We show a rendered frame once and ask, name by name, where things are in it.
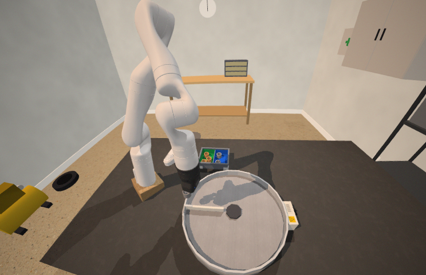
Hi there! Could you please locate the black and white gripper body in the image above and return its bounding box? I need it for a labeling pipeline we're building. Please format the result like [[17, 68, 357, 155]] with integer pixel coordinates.
[[163, 149, 201, 193]]

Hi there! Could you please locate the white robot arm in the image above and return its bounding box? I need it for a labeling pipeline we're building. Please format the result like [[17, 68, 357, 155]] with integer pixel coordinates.
[[121, 0, 199, 187]]

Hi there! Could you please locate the grey two-compartment bin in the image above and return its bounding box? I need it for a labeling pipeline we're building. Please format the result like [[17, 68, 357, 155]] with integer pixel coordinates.
[[199, 147, 230, 170]]

